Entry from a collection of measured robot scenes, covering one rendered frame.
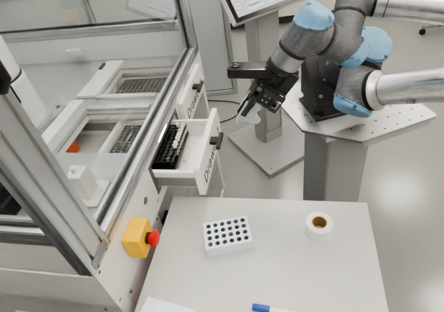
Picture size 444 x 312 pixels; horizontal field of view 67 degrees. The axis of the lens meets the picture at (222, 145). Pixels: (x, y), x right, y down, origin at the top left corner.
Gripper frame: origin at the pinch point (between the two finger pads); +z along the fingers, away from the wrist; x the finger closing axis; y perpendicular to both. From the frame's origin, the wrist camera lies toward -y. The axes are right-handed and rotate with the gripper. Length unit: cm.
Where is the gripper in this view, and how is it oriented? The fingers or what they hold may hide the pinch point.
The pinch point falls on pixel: (237, 116)
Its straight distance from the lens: 94.7
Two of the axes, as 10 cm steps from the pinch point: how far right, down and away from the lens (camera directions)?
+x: 1.6, -6.7, 7.3
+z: -4.2, 6.2, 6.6
